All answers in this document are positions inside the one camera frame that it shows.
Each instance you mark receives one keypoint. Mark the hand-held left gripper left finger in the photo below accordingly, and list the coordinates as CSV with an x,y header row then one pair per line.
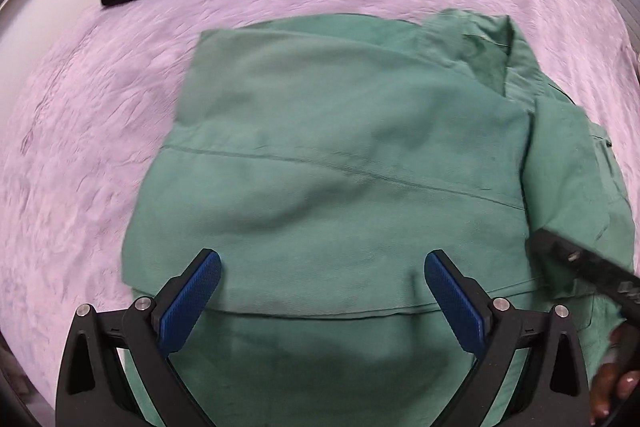
x,y
192,297

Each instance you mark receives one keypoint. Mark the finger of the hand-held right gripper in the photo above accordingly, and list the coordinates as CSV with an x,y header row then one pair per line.
x,y
585,264

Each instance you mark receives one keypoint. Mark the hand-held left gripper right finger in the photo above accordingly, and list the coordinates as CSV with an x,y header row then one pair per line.
x,y
452,302

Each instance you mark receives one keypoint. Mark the green jacket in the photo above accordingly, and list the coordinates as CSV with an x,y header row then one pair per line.
x,y
340,157

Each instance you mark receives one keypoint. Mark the person's right hand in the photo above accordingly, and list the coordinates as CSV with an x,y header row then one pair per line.
x,y
620,372

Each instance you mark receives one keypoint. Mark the purple plush blanket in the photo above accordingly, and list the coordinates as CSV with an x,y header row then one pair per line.
x,y
100,132

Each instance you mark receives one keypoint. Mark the grey padded object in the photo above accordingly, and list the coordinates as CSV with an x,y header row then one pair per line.
x,y
625,2

